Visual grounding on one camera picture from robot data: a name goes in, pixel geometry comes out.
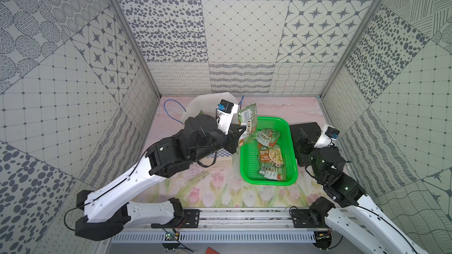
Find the mushroom soup packet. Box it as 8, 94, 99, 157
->
258, 143, 285, 167

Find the blue checkered paper bag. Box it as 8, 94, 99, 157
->
163, 92, 245, 159

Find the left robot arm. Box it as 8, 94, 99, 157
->
71, 115, 246, 241

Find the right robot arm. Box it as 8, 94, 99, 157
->
293, 134, 425, 254

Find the green plastic basket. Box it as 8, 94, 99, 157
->
240, 116, 298, 187

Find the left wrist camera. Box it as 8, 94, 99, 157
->
216, 99, 239, 135

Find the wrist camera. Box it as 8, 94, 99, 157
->
216, 99, 239, 135
314, 124, 340, 149

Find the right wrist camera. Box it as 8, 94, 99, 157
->
314, 124, 340, 149

